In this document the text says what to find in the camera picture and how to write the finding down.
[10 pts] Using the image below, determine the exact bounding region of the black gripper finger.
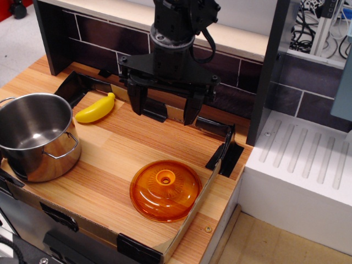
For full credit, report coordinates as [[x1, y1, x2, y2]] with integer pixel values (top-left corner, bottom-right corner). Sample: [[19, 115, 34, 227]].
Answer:
[[127, 82, 148, 115], [183, 93, 204, 125]]

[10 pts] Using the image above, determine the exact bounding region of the black caster wheel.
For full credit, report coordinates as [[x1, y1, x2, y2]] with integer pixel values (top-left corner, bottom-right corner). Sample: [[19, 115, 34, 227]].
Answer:
[[9, 0, 27, 19]]

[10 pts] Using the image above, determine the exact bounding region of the black cables bundle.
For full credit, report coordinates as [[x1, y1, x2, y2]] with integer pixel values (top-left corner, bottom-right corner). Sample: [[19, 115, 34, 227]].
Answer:
[[289, 0, 352, 59]]

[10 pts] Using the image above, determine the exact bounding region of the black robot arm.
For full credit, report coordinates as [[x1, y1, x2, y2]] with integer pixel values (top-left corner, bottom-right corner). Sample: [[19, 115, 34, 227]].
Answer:
[[118, 1, 221, 125]]

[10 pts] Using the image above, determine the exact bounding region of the brass screw washer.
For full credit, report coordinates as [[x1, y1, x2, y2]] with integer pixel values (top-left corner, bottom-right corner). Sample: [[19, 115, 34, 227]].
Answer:
[[205, 226, 212, 233]]

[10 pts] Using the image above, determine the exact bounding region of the dark shelf frame with tiles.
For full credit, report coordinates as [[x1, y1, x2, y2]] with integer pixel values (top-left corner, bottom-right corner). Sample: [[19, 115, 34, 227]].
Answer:
[[34, 1, 351, 132]]

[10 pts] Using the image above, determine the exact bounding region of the white ridged drain board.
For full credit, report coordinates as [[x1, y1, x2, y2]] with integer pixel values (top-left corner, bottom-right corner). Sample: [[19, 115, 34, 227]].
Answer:
[[238, 111, 351, 254]]

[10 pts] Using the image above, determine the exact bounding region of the stainless steel pot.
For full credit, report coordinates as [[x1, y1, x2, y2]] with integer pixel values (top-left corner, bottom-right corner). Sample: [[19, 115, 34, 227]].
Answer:
[[1, 93, 81, 182]]

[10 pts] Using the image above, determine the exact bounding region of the orange transparent pot lid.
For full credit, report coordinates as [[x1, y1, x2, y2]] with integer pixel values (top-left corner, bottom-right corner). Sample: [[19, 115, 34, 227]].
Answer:
[[129, 160, 202, 223]]

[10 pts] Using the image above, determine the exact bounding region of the yellow plastic banana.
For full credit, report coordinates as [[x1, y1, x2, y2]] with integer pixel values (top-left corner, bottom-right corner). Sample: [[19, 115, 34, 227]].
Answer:
[[75, 92, 116, 123]]

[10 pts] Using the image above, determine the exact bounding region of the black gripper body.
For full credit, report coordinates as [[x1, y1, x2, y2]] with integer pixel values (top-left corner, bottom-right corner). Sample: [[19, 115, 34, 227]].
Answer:
[[119, 42, 220, 101]]

